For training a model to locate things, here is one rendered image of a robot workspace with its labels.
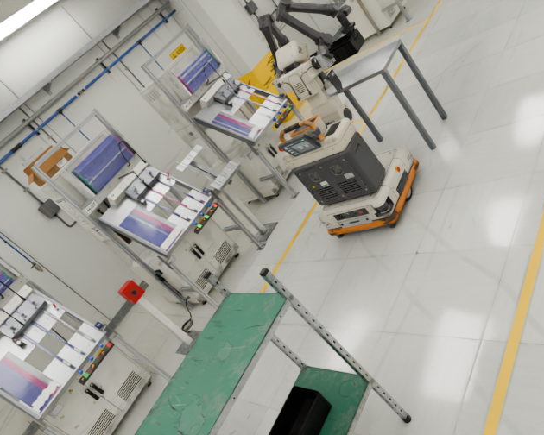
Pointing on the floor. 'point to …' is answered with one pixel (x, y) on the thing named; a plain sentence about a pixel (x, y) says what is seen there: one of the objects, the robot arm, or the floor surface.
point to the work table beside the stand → (351, 76)
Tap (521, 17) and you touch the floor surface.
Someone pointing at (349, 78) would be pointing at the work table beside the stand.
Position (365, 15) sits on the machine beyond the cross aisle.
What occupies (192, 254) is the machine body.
